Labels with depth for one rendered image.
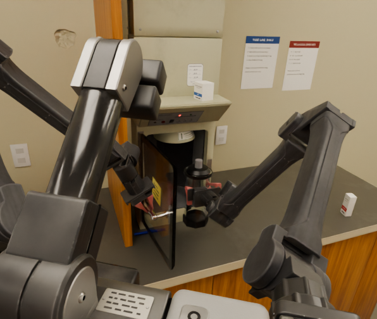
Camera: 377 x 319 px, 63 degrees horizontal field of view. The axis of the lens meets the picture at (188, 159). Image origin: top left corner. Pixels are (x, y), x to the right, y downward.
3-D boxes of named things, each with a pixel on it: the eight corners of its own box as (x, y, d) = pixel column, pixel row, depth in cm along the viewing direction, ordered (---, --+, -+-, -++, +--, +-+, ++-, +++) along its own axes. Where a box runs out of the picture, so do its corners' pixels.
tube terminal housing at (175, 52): (128, 199, 152) (119, 31, 119) (189, 189, 163) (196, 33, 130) (139, 230, 131) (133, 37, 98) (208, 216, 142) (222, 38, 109)
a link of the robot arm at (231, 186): (205, 212, 94) (228, 227, 94) (227, 181, 93) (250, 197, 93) (203, 202, 105) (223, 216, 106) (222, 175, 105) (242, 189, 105)
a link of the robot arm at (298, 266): (294, 281, 37) (328, 304, 38) (286, 230, 47) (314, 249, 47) (247, 318, 42) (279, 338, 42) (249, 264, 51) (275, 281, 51)
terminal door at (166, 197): (143, 221, 128) (141, 131, 111) (173, 271, 104) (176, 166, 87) (142, 222, 128) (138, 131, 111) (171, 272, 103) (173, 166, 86)
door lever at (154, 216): (157, 204, 105) (157, 197, 104) (168, 219, 98) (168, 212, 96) (142, 207, 103) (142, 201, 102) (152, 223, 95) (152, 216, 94)
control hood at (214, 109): (136, 125, 111) (135, 98, 107) (216, 119, 122) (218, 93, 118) (143, 136, 101) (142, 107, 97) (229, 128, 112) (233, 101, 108)
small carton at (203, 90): (193, 98, 110) (194, 81, 108) (204, 96, 113) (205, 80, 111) (202, 101, 107) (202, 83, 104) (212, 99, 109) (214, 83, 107)
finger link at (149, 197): (136, 211, 103) (123, 191, 98) (154, 199, 105) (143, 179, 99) (143, 222, 98) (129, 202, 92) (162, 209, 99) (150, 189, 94)
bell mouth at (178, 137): (148, 130, 134) (148, 118, 132) (186, 127, 140) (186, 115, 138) (160, 145, 119) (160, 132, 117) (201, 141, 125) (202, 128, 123)
